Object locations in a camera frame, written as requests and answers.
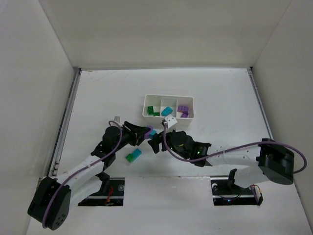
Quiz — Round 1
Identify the teal rounded printed lego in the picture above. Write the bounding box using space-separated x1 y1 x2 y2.
161 106 173 117

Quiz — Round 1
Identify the purple square lego brick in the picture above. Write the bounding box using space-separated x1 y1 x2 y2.
177 105 189 116

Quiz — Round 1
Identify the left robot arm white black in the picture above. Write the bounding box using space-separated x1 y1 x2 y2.
27 120 152 231

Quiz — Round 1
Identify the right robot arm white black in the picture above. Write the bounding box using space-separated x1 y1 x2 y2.
148 130 294 188

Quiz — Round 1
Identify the green teal lego stack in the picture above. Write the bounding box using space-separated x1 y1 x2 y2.
125 148 142 163

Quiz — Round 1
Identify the white three-compartment container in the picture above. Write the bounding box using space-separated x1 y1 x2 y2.
142 94 195 126

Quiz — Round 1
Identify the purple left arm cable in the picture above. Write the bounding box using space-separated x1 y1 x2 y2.
43 120 123 229

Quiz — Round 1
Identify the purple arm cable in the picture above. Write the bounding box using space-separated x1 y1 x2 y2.
162 123 308 174
43 120 123 229

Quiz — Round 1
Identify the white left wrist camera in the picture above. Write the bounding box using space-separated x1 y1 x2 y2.
113 116 120 123

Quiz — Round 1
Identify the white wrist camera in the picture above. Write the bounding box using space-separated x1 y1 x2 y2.
162 115 178 132
113 116 120 123

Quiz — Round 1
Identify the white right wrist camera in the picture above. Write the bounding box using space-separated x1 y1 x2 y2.
162 115 178 132

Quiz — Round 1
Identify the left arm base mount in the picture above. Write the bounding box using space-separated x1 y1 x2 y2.
78 177 125 207

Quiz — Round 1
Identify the left aluminium rail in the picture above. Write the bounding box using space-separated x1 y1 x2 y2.
45 67 82 177

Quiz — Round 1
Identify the aluminium rail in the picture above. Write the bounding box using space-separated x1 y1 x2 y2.
247 67 273 139
45 67 82 177

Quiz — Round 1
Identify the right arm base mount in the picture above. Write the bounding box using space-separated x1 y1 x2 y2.
210 169 263 206

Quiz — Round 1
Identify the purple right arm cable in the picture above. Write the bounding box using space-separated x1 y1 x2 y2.
162 123 308 174

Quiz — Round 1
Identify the right aluminium rail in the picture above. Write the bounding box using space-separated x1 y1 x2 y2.
247 67 273 139

